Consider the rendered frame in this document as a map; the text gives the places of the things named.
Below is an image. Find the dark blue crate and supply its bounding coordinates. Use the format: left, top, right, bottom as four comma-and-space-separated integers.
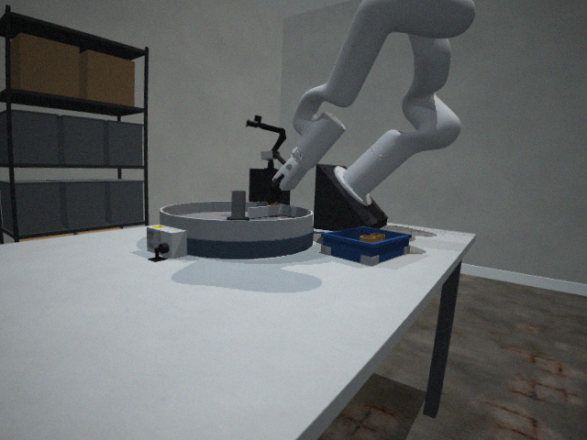
321, 226, 412, 267

